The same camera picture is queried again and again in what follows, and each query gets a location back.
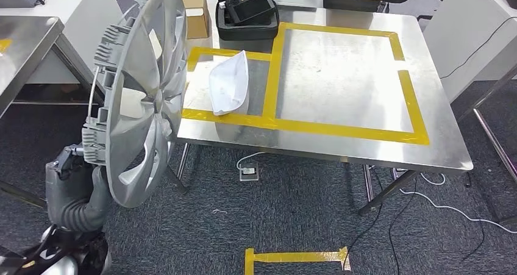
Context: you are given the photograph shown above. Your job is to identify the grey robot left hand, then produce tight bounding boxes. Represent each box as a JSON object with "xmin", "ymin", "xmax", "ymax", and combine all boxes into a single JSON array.
[{"xmin": 45, "ymin": 145, "xmax": 115, "ymax": 222}]

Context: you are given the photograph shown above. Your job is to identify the grey plastic hubcap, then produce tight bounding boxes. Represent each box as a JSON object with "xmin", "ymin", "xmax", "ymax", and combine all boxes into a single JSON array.
[{"xmin": 82, "ymin": 0, "xmax": 189, "ymax": 209}]

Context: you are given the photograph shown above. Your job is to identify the white curved plastic part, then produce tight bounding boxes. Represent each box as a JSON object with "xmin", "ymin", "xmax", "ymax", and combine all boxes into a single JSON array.
[{"xmin": 208, "ymin": 49, "xmax": 251, "ymax": 117}]

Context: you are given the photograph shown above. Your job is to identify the steel workbench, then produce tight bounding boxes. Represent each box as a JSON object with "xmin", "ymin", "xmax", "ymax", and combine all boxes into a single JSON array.
[{"xmin": 174, "ymin": 6, "xmax": 474, "ymax": 218}]

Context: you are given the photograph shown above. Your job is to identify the steel table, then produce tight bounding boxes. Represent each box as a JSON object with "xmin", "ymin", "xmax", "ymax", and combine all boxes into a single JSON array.
[{"xmin": 0, "ymin": 16, "xmax": 107, "ymax": 210}]

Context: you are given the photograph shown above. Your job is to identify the metal floor socket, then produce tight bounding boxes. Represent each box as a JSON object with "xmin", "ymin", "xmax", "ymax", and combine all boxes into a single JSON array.
[{"xmin": 238, "ymin": 162, "xmax": 260, "ymax": 183}]

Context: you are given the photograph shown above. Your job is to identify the cardboard box white label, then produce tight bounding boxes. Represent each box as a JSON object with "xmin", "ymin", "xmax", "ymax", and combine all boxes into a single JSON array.
[{"xmin": 151, "ymin": 0, "xmax": 210, "ymax": 40}]

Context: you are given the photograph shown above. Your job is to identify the black foam case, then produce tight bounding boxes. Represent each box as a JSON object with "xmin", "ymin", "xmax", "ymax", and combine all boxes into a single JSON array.
[{"xmin": 215, "ymin": 0, "xmax": 280, "ymax": 41}]

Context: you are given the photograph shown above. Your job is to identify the yellow tape square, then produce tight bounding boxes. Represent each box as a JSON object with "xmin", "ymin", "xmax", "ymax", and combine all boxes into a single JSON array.
[{"xmin": 244, "ymin": 246, "xmax": 353, "ymax": 275}]

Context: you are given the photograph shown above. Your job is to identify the black remote controller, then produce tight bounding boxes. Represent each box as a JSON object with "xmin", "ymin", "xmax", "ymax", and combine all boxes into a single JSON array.
[{"xmin": 224, "ymin": 0, "xmax": 276, "ymax": 26}]

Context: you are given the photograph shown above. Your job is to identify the white desk steel legs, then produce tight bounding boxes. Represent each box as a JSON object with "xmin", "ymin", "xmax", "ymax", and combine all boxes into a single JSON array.
[{"xmin": 421, "ymin": 0, "xmax": 517, "ymax": 227}]

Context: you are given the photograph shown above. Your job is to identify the short white cable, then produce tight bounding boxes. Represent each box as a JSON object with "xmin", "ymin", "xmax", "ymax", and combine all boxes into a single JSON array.
[{"xmin": 235, "ymin": 151, "xmax": 266, "ymax": 171}]

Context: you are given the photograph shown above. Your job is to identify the long white cable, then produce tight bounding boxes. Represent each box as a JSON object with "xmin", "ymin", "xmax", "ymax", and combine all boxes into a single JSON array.
[{"xmin": 399, "ymin": 171, "xmax": 517, "ymax": 235}]

